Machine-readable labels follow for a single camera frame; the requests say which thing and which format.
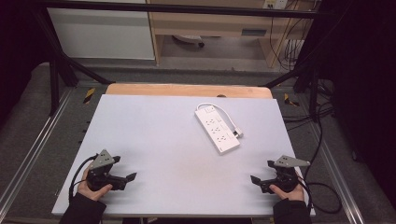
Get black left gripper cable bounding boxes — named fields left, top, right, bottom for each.
left=68, top=154, right=98, bottom=202

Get white power strip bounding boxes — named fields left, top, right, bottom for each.
left=194, top=105, right=242, bottom=156

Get white cabinet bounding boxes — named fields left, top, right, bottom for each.
left=46, top=0, right=156, bottom=61

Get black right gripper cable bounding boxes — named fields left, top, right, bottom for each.
left=297, top=175, right=343, bottom=216

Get aluminium rail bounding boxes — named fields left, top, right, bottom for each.
left=309, top=122, right=367, bottom=224
left=0, top=88, right=74, bottom=216

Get light wooden desk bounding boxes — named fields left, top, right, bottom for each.
left=146, top=0, right=321, bottom=69

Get office chair base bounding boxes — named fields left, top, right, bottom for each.
left=172, top=34, right=206, bottom=49

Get white power strip cable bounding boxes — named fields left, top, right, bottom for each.
left=195, top=102, right=239, bottom=129

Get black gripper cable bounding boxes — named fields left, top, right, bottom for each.
left=297, top=175, right=343, bottom=216
left=68, top=154, right=98, bottom=202

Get wooden table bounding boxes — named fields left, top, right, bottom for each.
left=105, top=82, right=274, bottom=100

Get hanging black cables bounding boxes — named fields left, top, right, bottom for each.
left=268, top=0, right=312, bottom=72

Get white table board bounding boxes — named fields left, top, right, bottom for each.
left=50, top=93, right=316, bottom=218

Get black floor cables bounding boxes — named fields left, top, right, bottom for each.
left=280, top=78, right=335, bottom=133

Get person's left hand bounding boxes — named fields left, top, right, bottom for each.
left=77, top=179, right=114, bottom=202

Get white wall outlet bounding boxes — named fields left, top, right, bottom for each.
left=262, top=0, right=290, bottom=10

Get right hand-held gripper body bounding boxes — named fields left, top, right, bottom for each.
left=261, top=155, right=311, bottom=194

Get black metal frame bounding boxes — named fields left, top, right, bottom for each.
left=30, top=0, right=323, bottom=117

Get black curtain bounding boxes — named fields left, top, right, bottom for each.
left=0, top=0, right=52, bottom=125
left=306, top=0, right=396, bottom=203

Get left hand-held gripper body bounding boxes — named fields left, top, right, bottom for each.
left=86, top=149, right=127, bottom=191

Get person's right hand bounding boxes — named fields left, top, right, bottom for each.
left=268, top=184, right=305, bottom=203

